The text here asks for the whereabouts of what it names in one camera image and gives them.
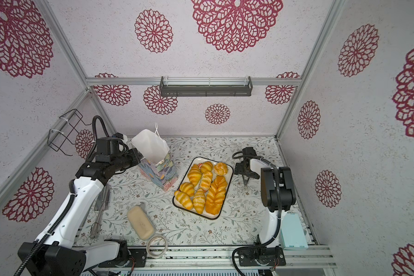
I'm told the black wall shelf rack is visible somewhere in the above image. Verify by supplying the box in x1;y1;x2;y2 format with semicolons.
159;77;254;97

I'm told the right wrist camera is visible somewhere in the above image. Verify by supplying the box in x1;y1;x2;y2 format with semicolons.
242;147;257;158

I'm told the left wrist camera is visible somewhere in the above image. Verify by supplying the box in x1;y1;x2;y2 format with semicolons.
95;137;121;157

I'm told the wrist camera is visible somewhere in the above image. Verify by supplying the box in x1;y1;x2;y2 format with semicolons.
95;137;121;157
242;147;257;158

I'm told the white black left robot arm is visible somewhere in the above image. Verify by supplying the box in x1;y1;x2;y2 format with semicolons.
15;133;142;276

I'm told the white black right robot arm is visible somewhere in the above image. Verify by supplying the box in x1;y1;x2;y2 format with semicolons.
231;148;297;269

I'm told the round orange bun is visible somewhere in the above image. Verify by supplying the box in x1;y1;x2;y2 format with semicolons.
213;162;228;176

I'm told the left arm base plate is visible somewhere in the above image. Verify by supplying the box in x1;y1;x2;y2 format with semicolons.
98;247;147;269

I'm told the clear tape roll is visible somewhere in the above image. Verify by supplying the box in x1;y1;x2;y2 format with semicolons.
146;235;169;259

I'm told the beige oval bread loaf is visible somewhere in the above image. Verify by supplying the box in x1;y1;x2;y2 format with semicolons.
127;205;155;240

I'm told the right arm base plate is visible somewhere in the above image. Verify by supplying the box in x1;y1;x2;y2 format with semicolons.
238;246;286;267

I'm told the white strawberry tray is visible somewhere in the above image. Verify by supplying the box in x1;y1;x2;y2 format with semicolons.
172;156;233;220

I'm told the metal whisk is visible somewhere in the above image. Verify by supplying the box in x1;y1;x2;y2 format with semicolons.
90;184;111;239

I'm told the floral white paper bag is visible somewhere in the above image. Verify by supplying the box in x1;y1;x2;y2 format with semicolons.
130;123;178;192

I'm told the croissant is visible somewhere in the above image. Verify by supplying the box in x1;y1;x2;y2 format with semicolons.
187;164;202;187
192;188;206;214
174;190;194;210
200;171;213;191
179;182;195;197
200;161;213;174

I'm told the black wire wall holder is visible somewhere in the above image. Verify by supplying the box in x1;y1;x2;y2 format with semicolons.
46;108;90;156

